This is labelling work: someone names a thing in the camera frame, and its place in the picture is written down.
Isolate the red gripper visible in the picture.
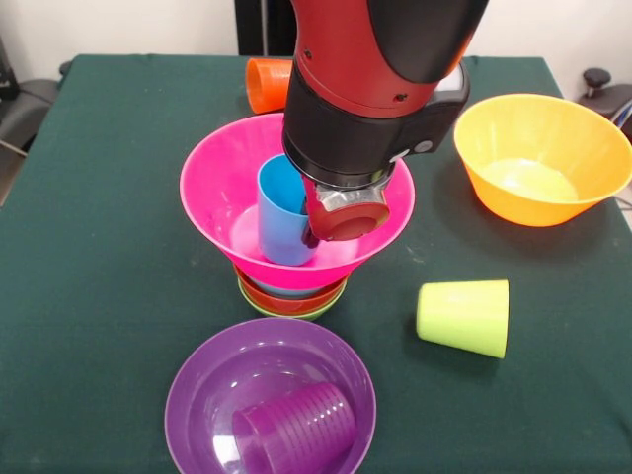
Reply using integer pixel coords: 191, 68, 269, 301
299, 170, 392, 250

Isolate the blue plastic cup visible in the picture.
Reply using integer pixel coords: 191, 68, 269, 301
256, 153, 317, 268

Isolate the blue plastic bowl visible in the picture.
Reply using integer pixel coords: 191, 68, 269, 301
254, 279, 320, 300

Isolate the orange plastic bowl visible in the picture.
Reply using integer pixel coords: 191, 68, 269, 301
234, 266, 351, 317

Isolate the green plastic bowl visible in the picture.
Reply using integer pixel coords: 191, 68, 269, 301
237, 276, 347, 322

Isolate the pink plastic bowl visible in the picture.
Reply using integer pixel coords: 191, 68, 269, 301
179, 112, 417, 291

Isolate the orange plastic cup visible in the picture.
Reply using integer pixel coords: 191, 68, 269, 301
245, 57, 293, 115

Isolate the lime green plastic cup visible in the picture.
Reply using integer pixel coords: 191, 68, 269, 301
415, 278, 511, 359

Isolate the purple plastic bowl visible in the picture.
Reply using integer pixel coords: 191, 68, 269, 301
164, 317, 378, 474

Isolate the purple plastic cup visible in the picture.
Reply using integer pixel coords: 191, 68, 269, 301
231, 380, 357, 474

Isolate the yellow plastic bowl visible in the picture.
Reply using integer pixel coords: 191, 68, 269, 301
453, 93, 632, 228

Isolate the dark green tablecloth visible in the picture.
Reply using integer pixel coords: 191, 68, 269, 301
0, 52, 632, 474

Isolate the grey chair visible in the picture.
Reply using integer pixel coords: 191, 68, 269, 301
0, 37, 65, 159

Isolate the black chair armrest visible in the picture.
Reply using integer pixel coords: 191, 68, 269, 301
580, 67, 632, 134

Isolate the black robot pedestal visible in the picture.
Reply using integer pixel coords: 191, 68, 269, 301
235, 0, 300, 56

